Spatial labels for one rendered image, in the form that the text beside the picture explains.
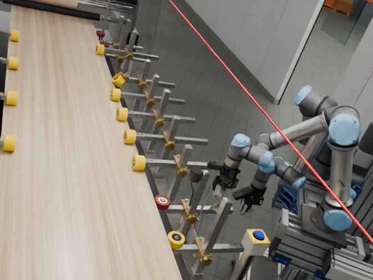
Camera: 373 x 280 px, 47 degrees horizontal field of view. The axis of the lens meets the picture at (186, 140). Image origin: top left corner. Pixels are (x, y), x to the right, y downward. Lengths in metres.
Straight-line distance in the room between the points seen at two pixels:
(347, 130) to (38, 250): 1.29
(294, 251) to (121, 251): 0.90
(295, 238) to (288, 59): 4.16
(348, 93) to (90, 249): 3.88
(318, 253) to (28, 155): 1.51
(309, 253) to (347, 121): 0.78
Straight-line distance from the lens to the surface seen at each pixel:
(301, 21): 6.08
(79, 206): 2.00
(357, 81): 5.08
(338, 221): 2.01
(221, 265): 3.28
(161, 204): 2.12
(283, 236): 2.23
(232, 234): 3.57
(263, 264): 3.15
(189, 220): 2.18
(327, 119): 1.96
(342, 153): 1.87
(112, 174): 2.23
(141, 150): 2.87
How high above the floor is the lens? 2.22
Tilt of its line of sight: 29 degrees down
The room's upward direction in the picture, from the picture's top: 19 degrees clockwise
